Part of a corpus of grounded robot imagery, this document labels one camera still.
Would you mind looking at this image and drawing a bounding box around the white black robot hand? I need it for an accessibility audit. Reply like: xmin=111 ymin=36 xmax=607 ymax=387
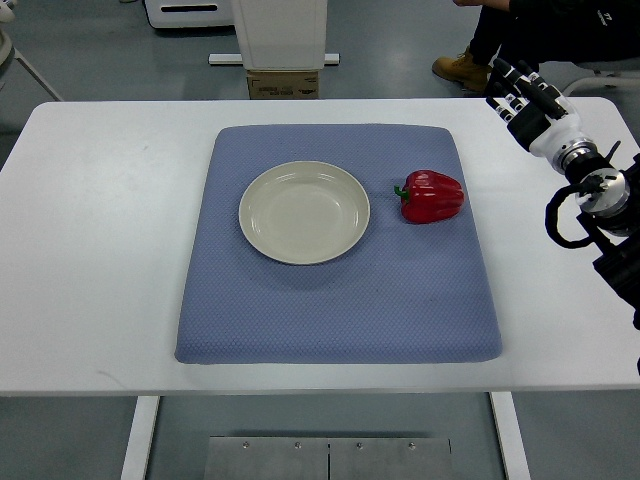
xmin=486 ymin=58 xmax=585 ymax=160

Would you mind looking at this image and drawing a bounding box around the red bell pepper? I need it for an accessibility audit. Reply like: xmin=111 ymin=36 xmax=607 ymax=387
xmin=394 ymin=170 xmax=465 ymax=224

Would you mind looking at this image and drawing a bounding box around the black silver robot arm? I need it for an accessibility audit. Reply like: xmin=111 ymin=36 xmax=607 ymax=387
xmin=545 ymin=137 xmax=639 ymax=328

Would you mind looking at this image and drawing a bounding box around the cream round plate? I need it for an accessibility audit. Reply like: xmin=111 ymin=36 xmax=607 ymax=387
xmin=238 ymin=161 xmax=371 ymax=265

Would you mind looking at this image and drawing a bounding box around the seated person in black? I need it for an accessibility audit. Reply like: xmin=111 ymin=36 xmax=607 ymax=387
xmin=455 ymin=0 xmax=639 ymax=68

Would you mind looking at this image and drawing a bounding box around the tan work boot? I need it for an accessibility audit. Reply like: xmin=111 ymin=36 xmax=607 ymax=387
xmin=432 ymin=48 xmax=492 ymax=93

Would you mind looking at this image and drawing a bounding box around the blue textured mat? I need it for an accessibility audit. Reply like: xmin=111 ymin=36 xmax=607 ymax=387
xmin=175 ymin=124 xmax=502 ymax=364

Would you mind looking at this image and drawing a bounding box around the cardboard box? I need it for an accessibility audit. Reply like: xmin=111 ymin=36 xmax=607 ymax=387
xmin=246 ymin=71 xmax=320 ymax=100

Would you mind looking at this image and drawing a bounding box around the white machine with slot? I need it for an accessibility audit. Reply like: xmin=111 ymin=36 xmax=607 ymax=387
xmin=143 ymin=0 xmax=234 ymax=29

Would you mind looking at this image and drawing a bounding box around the white chair at left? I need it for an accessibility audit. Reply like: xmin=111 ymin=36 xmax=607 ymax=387
xmin=1 ymin=0 xmax=63 ymax=102

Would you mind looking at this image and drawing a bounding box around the white floor rail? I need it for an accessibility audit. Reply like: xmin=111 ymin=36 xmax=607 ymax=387
xmin=208 ymin=52 xmax=341 ymax=69

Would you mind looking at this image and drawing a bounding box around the metal base plate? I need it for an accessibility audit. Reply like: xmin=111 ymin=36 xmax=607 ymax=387
xmin=204 ymin=436 xmax=455 ymax=479

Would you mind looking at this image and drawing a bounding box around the white table frame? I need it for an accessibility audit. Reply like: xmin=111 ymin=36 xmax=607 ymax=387
xmin=120 ymin=392 xmax=531 ymax=479

